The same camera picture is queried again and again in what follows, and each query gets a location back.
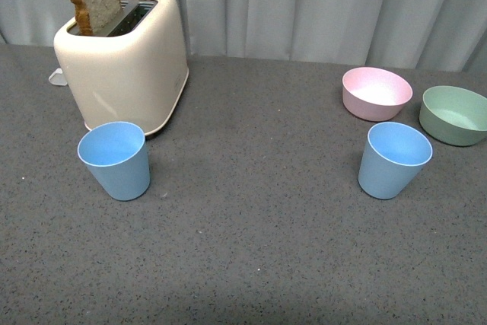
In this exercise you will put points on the blue plastic cup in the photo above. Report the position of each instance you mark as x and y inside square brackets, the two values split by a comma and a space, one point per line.
[393, 155]
[117, 156]

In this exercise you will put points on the cream two-slot toaster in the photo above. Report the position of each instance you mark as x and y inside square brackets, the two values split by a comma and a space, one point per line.
[136, 73]

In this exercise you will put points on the pink bowl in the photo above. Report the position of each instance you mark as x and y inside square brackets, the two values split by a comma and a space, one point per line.
[374, 94]

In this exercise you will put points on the white power plug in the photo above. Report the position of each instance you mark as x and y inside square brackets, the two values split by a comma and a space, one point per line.
[57, 78]

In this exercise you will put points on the grey curtain backdrop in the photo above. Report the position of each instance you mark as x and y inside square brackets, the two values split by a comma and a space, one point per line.
[445, 35]

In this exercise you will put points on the green bowl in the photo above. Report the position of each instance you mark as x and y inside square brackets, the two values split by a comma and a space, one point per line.
[453, 115]

